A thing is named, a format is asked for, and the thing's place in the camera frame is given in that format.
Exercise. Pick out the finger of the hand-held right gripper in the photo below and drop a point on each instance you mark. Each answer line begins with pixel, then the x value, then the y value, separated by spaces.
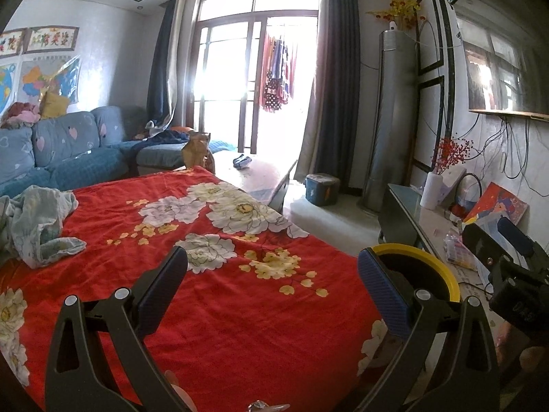
pixel 484 244
pixel 517 236

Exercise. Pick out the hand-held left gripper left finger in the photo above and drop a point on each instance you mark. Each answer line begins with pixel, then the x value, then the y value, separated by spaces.
pixel 165 285

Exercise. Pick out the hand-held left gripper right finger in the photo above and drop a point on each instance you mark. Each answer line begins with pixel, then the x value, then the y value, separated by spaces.
pixel 381 292

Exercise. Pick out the yellow trash bin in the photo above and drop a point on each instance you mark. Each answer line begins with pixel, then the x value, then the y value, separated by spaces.
pixel 446 272

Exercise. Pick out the colourful paint set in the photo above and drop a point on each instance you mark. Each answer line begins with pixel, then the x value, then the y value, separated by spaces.
pixel 459 253

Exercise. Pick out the red picture book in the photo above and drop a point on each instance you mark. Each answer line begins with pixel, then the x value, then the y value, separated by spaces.
pixel 497 204

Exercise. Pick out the white leaning board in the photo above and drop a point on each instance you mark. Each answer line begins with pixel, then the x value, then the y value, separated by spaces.
pixel 452 186

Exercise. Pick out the white paper roll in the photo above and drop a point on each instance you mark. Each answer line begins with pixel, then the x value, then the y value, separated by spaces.
pixel 431 191

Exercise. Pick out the television cabinet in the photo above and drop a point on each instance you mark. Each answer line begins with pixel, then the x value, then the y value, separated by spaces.
pixel 411 219

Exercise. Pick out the red floral blanket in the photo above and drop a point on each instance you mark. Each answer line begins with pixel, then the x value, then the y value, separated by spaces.
pixel 240 330

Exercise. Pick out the red berry branches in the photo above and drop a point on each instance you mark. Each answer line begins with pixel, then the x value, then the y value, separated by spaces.
pixel 452 154

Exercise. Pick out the blue storage box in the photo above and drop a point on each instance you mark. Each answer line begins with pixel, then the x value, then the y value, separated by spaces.
pixel 322 189

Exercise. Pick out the brown paper bag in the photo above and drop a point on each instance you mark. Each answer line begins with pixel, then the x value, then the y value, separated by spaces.
pixel 197 152

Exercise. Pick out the dark wooden coffee table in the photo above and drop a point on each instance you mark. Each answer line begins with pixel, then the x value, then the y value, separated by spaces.
pixel 257 180

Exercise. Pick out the light green cloth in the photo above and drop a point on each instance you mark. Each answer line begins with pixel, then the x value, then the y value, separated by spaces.
pixel 38 223

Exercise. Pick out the small blue pouch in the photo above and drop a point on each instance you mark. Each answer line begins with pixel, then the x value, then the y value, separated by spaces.
pixel 241 161

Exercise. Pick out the standing air conditioner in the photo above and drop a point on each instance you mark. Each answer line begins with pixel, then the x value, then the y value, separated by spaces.
pixel 392 128

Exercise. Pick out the dark clothes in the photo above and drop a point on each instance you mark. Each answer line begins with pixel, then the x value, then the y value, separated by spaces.
pixel 169 136

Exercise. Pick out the blue patterned sofa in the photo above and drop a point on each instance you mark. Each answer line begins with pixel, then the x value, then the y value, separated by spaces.
pixel 64 146

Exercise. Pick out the glass balcony door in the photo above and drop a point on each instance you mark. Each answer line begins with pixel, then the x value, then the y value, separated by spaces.
pixel 227 86

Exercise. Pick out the yellow pillow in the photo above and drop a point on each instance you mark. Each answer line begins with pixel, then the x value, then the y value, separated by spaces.
pixel 55 105

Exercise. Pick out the grey curtain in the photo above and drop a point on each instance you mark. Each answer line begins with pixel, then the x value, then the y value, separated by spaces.
pixel 334 86

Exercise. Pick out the dark blue curtain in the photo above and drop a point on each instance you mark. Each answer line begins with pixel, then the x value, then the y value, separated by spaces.
pixel 163 73

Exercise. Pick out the pile of clothes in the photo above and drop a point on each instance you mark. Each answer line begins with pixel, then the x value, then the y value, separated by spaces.
pixel 19 116

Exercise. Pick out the hanging clothes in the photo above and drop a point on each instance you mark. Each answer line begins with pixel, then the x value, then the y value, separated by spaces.
pixel 276 77

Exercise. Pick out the country map poster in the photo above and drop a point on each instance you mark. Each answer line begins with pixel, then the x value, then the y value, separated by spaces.
pixel 51 77

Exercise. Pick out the yellow artificial flowers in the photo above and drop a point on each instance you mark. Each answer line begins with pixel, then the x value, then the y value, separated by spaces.
pixel 399 8

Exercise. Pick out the world map poster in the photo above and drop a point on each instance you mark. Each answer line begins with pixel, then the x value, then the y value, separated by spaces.
pixel 8 88

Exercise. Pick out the framed calligraphy picture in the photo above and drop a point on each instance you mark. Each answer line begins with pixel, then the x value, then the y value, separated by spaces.
pixel 10 43
pixel 51 39

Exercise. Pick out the black wall frame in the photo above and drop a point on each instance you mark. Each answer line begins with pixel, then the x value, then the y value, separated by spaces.
pixel 418 30
pixel 416 137

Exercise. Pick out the wall television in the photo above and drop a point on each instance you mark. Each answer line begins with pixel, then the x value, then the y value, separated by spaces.
pixel 506 60

